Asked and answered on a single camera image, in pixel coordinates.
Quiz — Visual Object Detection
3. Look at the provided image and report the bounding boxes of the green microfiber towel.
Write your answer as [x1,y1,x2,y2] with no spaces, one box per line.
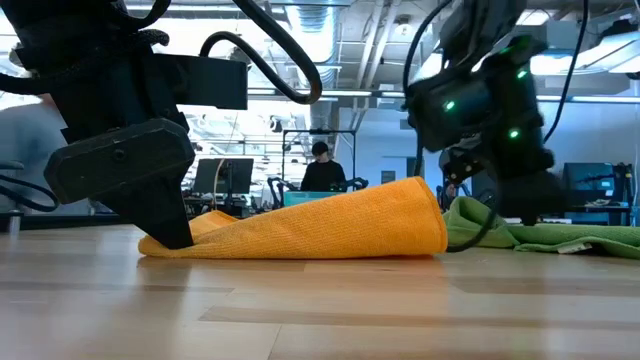
[442,195,640,260]

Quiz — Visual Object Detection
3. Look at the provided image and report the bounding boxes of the black desk monitor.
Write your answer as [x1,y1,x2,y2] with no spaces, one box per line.
[192,157,255,196]

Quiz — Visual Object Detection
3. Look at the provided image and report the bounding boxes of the person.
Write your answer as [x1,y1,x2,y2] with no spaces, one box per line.
[0,93,69,217]
[299,141,348,193]

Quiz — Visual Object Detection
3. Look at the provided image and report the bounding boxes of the orange microfiber towel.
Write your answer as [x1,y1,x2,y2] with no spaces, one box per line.
[138,175,449,260]

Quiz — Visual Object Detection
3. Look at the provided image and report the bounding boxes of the black metal frame rig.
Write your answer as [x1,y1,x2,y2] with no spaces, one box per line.
[281,128,357,194]

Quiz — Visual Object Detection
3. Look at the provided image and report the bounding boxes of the black braided cable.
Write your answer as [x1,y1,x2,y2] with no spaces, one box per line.
[0,172,60,212]

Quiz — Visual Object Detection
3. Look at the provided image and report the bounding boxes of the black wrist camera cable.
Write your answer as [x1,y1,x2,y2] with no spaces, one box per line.
[446,187,502,253]
[199,0,324,105]

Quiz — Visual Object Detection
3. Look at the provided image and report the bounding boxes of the silver ventilation duct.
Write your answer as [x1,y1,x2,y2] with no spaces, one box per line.
[294,0,342,130]

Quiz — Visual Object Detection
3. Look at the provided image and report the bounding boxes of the dark wall monitor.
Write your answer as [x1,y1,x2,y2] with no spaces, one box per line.
[560,161,635,210]

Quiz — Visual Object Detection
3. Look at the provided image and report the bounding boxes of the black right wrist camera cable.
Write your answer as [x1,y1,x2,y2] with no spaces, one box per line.
[446,187,502,253]

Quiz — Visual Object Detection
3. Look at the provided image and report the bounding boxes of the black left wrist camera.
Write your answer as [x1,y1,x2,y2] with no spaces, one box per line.
[159,53,250,111]

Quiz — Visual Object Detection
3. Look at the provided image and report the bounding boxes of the black left wrist camera cable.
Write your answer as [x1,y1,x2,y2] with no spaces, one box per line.
[199,0,324,105]

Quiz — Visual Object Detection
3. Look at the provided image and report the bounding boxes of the teal plastic basket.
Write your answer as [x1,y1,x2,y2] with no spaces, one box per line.
[282,190,351,209]

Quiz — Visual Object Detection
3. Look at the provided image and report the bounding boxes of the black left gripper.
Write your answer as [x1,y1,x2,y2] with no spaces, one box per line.
[43,47,196,250]

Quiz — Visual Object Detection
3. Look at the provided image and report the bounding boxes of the thin black cable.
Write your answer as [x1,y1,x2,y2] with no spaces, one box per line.
[542,0,591,145]

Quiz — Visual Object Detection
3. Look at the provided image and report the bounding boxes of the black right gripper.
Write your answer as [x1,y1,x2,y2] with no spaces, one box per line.
[482,142,569,226]

